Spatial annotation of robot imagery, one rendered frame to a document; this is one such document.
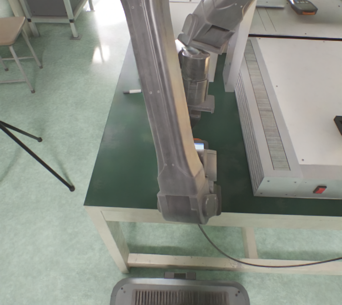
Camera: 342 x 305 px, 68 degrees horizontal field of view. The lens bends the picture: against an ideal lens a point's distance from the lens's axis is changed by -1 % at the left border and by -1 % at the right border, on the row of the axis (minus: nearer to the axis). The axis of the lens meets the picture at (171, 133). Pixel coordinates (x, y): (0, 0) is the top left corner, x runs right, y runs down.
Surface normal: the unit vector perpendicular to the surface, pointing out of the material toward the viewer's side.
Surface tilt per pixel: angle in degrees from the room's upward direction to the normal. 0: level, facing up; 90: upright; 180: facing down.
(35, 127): 0
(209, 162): 40
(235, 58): 90
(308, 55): 0
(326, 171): 0
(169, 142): 65
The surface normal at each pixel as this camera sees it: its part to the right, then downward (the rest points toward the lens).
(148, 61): -0.39, 0.34
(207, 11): -0.90, -0.06
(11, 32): 0.23, -0.66
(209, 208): 0.90, -0.06
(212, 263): 0.01, -0.65
